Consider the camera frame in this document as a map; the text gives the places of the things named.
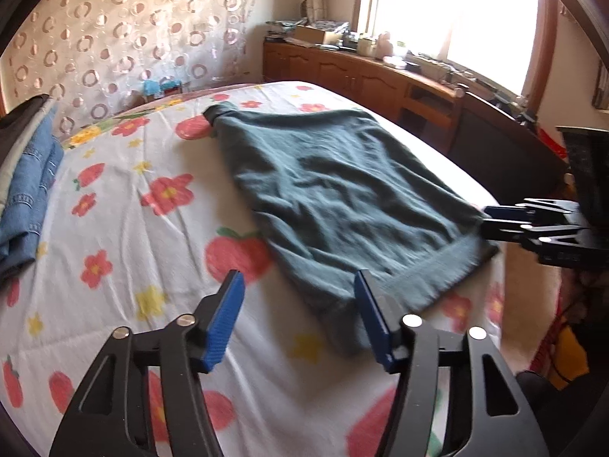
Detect teal blue denim shorts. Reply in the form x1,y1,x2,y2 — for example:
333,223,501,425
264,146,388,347
204,102,497,357

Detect long wooden side cabinet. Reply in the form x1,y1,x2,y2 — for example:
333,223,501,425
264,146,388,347
263,42,462,154

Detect white strawberry flower bedsheet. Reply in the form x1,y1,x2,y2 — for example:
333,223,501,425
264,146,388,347
0,80,507,457

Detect wooden framed window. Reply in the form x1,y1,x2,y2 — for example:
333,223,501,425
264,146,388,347
354,0,557,109

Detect pink figurine on sill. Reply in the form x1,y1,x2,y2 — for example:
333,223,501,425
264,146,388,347
375,32,393,61

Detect white cup on cabinet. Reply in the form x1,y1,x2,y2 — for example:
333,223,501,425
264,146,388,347
357,36,375,57

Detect blue folded jeans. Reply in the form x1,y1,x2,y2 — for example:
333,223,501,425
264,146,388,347
0,106,64,283

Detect blue item on headboard box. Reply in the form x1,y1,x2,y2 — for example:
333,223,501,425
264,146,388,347
142,80,183,101

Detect cardboard box on cabinet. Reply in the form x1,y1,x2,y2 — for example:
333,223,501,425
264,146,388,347
293,26,343,45

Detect black folded pants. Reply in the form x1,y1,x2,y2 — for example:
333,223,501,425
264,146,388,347
0,94,49,164

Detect pink circle pattern curtain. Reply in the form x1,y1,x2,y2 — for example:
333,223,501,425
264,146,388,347
1,0,254,136

